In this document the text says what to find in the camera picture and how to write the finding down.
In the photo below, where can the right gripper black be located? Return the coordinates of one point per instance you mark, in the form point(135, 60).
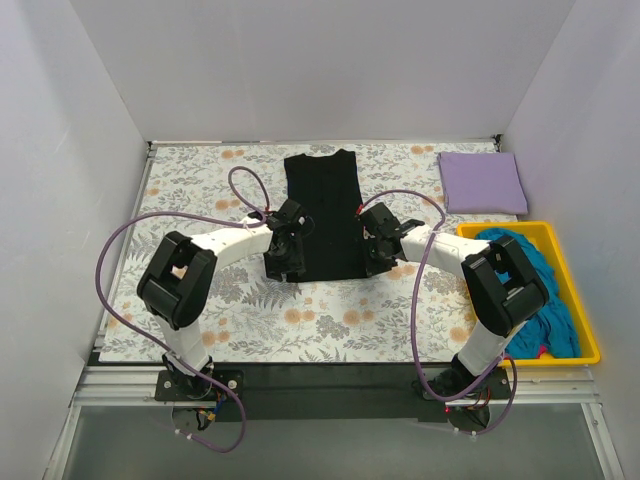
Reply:
point(375, 262)

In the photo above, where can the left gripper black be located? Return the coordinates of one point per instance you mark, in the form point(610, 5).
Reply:
point(284, 265)

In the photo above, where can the black t-shirt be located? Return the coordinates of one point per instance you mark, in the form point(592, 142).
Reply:
point(327, 187)

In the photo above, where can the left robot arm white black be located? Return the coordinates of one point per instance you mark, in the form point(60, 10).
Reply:
point(176, 284)

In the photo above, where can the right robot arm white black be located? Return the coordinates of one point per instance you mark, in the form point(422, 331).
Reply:
point(504, 288)

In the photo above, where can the floral patterned table mat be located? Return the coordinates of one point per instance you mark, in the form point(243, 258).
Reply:
point(250, 318)

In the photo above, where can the folded purple t-shirt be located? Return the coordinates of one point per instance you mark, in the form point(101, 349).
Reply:
point(481, 183)

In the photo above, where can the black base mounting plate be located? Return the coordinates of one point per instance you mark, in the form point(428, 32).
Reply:
point(305, 391)

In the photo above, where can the yellow plastic bin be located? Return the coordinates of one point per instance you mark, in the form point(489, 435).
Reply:
point(542, 236)

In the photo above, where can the teal t-shirt in bin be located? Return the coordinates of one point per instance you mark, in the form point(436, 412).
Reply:
point(553, 325)

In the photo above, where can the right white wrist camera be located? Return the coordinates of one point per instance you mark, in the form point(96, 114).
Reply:
point(375, 222)

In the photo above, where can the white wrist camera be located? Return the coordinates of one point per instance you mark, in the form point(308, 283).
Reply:
point(290, 217)
point(375, 222)

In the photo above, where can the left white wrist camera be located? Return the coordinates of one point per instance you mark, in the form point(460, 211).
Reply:
point(290, 217)

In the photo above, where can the aluminium frame rail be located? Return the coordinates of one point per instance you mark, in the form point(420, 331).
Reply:
point(140, 385)

